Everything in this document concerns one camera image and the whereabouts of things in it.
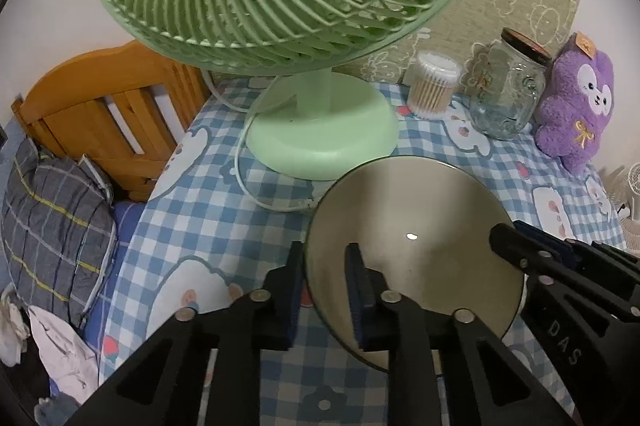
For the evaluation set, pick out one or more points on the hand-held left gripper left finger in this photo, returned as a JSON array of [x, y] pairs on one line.
[[295, 301]]

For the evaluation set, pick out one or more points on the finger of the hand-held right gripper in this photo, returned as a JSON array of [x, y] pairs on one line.
[[545, 238], [520, 251]]

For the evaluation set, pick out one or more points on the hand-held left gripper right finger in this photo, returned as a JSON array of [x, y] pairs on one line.
[[356, 301]]

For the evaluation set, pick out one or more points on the large green-rimmed ceramic bowl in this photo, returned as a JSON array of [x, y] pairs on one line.
[[425, 216]]

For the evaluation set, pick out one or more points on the white standing fan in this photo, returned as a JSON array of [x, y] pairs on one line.
[[627, 206]]

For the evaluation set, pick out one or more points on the blue checkered tablecloth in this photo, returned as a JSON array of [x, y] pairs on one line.
[[200, 216]]

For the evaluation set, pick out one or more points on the purple plush toy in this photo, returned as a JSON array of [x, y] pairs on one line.
[[575, 105]]

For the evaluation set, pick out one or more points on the glass jar with black lid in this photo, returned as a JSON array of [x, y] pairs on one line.
[[505, 95]]

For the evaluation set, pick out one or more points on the blue bedsheet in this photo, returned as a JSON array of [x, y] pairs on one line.
[[117, 256]]

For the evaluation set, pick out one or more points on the cotton swab container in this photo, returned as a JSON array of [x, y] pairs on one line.
[[432, 85]]

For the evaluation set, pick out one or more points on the white garment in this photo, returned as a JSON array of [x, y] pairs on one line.
[[65, 356]]

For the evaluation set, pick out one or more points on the grey plaid pillow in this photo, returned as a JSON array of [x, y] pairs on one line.
[[50, 231]]

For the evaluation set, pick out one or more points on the wooden bed headboard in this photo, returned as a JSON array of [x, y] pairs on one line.
[[100, 105]]

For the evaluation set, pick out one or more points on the crumpled white cloth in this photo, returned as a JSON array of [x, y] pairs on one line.
[[11, 331]]

